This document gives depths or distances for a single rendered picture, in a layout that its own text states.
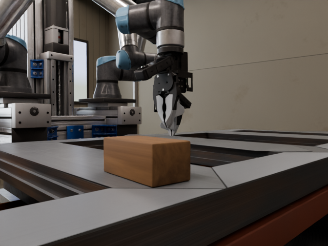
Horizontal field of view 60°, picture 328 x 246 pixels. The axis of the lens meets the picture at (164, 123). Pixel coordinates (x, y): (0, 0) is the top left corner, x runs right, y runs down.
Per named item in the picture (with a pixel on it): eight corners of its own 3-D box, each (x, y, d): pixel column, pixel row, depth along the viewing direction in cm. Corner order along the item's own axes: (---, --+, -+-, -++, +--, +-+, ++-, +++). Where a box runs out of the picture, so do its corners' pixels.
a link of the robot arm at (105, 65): (94, 81, 159) (94, 57, 158) (118, 82, 164) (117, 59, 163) (98, 79, 147) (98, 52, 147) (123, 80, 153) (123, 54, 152)
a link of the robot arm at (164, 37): (170, 27, 72) (149, 34, 77) (171, 45, 72) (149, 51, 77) (190, 33, 77) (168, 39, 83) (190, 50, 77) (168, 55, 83)
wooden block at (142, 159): (191, 180, 35) (191, 140, 35) (152, 188, 31) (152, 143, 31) (137, 167, 45) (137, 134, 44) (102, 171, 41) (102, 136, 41)
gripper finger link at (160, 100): (179, 127, 80) (179, 94, 80) (164, 128, 76) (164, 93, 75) (171, 127, 82) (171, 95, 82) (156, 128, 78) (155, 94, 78)
